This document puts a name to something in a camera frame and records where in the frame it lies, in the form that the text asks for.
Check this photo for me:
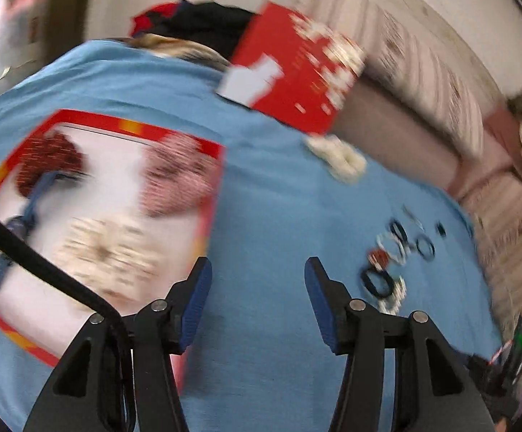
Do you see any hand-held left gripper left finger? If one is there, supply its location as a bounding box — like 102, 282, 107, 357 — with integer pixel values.
24, 256, 213, 432

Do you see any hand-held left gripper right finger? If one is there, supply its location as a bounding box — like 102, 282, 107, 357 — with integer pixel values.
305, 256, 496, 432

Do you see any thick black wavy hair tie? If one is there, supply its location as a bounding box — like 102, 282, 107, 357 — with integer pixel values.
360, 266, 399, 300

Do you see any red bead bracelet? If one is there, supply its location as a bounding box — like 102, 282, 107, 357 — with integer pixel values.
368, 248, 392, 271

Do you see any pale green bead bracelet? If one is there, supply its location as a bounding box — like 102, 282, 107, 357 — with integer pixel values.
376, 233, 406, 264

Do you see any thin black hair tie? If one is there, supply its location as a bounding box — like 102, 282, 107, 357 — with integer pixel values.
388, 218, 409, 246

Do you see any black cord tassel pendant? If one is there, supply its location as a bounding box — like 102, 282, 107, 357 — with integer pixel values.
414, 234, 437, 262

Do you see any red cardboard tray box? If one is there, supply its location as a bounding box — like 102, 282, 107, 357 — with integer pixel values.
0, 109, 226, 392

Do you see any white cherry print scrunchie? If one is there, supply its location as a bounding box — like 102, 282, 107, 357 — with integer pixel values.
56, 216, 162, 300

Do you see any silver hair pin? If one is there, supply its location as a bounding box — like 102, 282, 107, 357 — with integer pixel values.
402, 204, 424, 230

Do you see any pink checked scrunchie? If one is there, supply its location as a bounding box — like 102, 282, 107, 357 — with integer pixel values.
141, 132, 219, 217

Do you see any dark red dotted scrunchie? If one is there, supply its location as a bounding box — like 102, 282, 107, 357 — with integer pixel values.
14, 130, 86, 196

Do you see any red flowered box lid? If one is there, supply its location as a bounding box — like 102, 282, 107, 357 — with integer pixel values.
216, 1, 367, 136

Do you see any pile of dark clothes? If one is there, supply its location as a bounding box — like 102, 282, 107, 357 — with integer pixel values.
128, 0, 262, 61

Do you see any blue striped strap wristwatch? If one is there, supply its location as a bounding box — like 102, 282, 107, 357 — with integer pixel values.
0, 171, 79, 307

